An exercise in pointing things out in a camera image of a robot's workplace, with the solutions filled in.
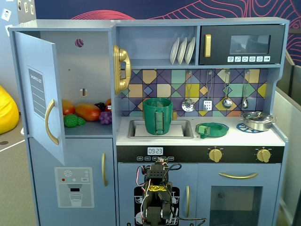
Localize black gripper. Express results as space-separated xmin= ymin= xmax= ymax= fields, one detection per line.
xmin=155 ymin=156 xmax=169 ymax=166

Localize green container lid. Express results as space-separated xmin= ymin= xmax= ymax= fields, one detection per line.
xmin=195 ymin=122 xmax=230 ymax=139

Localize steel pot with lid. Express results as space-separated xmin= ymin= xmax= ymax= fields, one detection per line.
xmin=239 ymin=111 xmax=277 ymax=132

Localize grey toy sink basin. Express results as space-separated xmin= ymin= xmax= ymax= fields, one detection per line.
xmin=127 ymin=119 xmax=194 ymax=139

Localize green plastic container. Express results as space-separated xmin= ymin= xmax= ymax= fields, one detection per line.
xmin=143 ymin=97 xmax=174 ymax=136

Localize gold stove knob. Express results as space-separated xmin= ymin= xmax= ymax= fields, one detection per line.
xmin=208 ymin=147 xmax=223 ymax=163
xmin=255 ymin=147 xmax=271 ymax=163

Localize metal slotted spoon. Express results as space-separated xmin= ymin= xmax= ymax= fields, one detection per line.
xmin=181 ymin=70 xmax=196 ymax=113

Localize purple toy grapes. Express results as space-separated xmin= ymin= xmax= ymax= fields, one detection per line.
xmin=98 ymin=111 xmax=112 ymax=125

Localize metal slotted spatula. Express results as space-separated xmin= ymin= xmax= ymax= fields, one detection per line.
xmin=203 ymin=70 xmax=213 ymax=111

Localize metal ladle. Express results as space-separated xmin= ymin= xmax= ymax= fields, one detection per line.
xmin=222 ymin=69 xmax=233 ymax=109

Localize orange red toy mango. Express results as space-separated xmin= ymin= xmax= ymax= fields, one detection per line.
xmin=75 ymin=103 xmax=102 ymax=122

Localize green toy broccoli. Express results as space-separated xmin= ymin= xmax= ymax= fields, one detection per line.
xmin=63 ymin=113 xmax=86 ymax=128

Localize metal serving spoon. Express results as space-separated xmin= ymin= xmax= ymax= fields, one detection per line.
xmin=241 ymin=69 xmax=250 ymax=109

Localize red yellow toy apple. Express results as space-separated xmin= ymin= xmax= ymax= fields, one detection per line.
xmin=62 ymin=99 xmax=76 ymax=116

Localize white toy plate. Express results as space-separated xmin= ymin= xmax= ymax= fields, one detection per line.
xmin=184 ymin=36 xmax=196 ymax=65
xmin=177 ymin=37 xmax=188 ymax=65
xmin=169 ymin=37 xmax=180 ymax=65

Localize gold toy telephone handset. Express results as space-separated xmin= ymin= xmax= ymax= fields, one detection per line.
xmin=112 ymin=44 xmax=132 ymax=95

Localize white desk divider panel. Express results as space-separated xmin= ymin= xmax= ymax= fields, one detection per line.
xmin=275 ymin=86 xmax=301 ymax=226

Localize yellow bean bag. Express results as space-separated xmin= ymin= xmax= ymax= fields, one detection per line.
xmin=0 ymin=85 xmax=19 ymax=135

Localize blue toy kitchen unit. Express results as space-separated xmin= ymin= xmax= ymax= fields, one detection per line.
xmin=8 ymin=16 xmax=290 ymax=226

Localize black toy microwave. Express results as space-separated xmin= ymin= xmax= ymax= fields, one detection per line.
xmin=198 ymin=24 xmax=285 ymax=66

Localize blue shopping list fridge door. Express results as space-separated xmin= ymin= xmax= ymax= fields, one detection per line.
xmin=14 ymin=31 xmax=66 ymax=166

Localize gold freezer door handle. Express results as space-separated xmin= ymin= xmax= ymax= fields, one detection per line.
xmin=101 ymin=152 xmax=108 ymax=187

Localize thin black cable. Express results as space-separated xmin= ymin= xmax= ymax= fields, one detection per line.
xmin=169 ymin=207 xmax=207 ymax=226

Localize gold oven door handle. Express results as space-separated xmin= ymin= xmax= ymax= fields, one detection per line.
xmin=218 ymin=172 xmax=259 ymax=180

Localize gold microwave handle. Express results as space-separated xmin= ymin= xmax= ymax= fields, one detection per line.
xmin=204 ymin=34 xmax=212 ymax=58

